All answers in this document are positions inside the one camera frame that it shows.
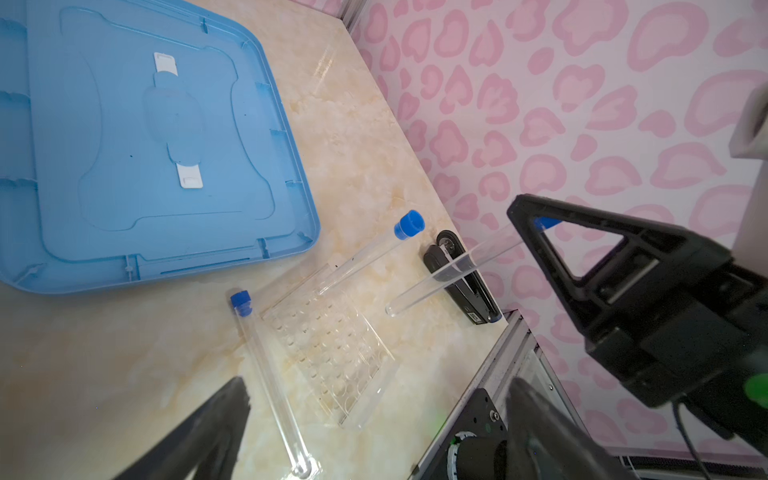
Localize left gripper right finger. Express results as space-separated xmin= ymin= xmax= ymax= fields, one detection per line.
xmin=506 ymin=377 xmax=634 ymax=479

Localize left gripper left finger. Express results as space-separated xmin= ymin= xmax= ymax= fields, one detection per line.
xmin=117 ymin=376 xmax=250 ymax=479

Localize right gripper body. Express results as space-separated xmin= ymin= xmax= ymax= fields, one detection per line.
xmin=586 ymin=265 xmax=767 ymax=454

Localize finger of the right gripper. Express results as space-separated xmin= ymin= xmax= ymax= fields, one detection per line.
xmin=507 ymin=195 xmax=731 ymax=351

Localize black stapler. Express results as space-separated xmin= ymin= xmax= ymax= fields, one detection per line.
xmin=422 ymin=230 xmax=503 ymax=325

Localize blue plastic lid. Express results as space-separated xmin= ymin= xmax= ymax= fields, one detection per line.
xmin=1 ymin=1 xmax=321 ymax=295

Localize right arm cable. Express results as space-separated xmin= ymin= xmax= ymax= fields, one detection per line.
xmin=670 ymin=398 xmax=715 ymax=480

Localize aluminium mounting rail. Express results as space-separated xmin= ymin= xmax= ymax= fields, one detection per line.
xmin=409 ymin=310 xmax=767 ymax=479

